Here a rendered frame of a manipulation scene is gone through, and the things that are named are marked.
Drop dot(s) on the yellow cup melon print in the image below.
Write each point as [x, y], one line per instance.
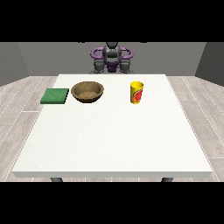
[136, 93]

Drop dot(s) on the brown wooden bowl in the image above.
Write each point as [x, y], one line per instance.
[87, 92]

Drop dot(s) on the green square pad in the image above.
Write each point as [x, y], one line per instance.
[54, 96]

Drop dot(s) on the grey robot trunk purple rings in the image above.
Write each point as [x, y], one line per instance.
[111, 59]

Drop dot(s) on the dark table leg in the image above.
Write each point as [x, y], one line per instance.
[56, 179]

